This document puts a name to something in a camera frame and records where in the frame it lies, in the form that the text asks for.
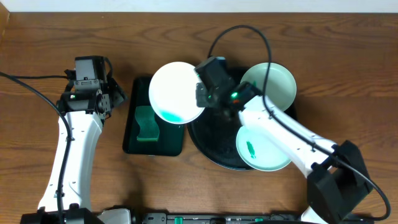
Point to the green scrub sponge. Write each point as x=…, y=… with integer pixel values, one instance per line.
x=148, y=128

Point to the white plate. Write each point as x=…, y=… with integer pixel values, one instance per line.
x=172, y=93

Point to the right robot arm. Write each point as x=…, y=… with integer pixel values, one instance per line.
x=337, y=178

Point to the upper mint green plate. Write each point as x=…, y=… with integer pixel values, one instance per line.
x=281, y=87

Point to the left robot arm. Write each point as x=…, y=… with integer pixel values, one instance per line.
x=67, y=196

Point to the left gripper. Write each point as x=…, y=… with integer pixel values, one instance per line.
x=116, y=94

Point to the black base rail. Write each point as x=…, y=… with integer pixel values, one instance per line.
x=236, y=218

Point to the round black tray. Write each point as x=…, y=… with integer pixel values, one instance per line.
x=214, y=134

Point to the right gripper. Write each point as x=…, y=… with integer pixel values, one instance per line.
x=199, y=98

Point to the lower mint green plate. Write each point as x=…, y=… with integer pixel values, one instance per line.
x=258, y=152

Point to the mint green plate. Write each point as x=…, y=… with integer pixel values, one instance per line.
x=281, y=87
x=258, y=152

